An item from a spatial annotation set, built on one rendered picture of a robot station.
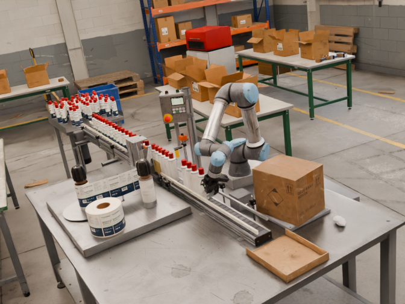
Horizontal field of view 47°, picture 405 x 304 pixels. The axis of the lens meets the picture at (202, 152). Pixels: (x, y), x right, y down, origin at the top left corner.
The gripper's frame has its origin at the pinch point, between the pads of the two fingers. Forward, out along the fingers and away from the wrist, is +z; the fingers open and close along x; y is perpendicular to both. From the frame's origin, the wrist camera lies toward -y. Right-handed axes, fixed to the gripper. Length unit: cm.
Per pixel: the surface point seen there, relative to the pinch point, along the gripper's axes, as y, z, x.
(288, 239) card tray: -10, -19, 53
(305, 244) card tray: -12, -25, 61
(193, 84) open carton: -138, 122, -218
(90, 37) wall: -198, 364, -684
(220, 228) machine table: 8.9, -1.2, 22.7
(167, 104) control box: -2, -20, -61
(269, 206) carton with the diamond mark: -16.6, -14.5, 29.5
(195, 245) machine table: 28.0, -3.6, 26.9
